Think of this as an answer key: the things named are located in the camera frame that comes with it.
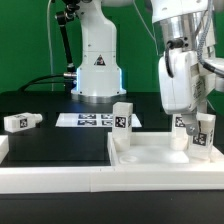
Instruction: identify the white sheet with tags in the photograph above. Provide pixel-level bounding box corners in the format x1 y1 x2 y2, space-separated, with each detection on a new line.
55 112 143 129

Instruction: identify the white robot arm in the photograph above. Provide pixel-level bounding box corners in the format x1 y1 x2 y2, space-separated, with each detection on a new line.
63 0 224 136

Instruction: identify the white square tabletop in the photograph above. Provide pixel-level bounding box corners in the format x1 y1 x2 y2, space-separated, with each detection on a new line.
107 131 224 167

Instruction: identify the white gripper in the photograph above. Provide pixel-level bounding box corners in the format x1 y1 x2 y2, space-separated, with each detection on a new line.
158 49 215 136

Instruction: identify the white obstacle fence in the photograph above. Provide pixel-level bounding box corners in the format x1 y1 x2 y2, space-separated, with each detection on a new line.
0 133 224 195

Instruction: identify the grey cable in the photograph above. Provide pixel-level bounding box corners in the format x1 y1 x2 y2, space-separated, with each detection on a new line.
133 1 160 56

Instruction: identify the black cable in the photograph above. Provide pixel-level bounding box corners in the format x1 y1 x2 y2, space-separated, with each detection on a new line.
18 74 68 92

